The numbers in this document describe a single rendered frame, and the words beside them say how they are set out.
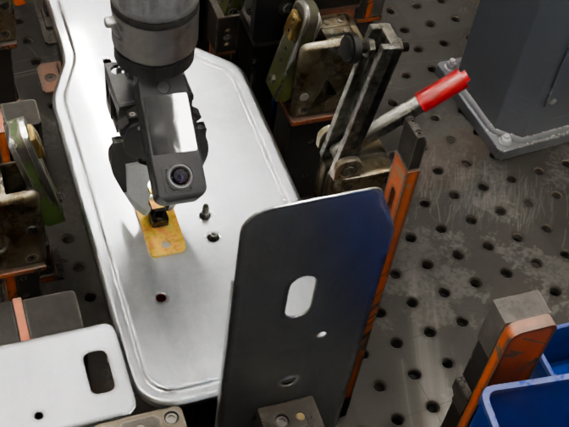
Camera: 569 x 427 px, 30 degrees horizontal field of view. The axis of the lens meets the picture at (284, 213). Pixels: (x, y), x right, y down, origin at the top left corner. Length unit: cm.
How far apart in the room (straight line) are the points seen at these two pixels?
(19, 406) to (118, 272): 17
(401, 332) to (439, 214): 22
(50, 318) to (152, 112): 24
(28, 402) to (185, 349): 15
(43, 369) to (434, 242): 69
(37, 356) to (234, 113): 37
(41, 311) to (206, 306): 16
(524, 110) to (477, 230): 20
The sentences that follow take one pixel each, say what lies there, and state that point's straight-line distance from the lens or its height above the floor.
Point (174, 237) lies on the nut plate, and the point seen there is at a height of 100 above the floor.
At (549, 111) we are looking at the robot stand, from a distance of 164.
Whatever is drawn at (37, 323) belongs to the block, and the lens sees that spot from 105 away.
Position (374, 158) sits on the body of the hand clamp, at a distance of 111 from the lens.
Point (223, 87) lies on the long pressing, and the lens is 123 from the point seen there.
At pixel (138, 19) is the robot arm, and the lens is 89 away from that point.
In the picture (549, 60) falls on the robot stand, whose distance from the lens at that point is 155.
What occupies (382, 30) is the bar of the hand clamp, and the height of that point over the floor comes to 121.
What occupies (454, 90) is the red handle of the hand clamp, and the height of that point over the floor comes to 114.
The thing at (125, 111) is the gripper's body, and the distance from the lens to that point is 98.
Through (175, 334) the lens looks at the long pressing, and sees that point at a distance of 101.
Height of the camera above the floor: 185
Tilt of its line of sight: 50 degrees down
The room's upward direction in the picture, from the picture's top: 9 degrees clockwise
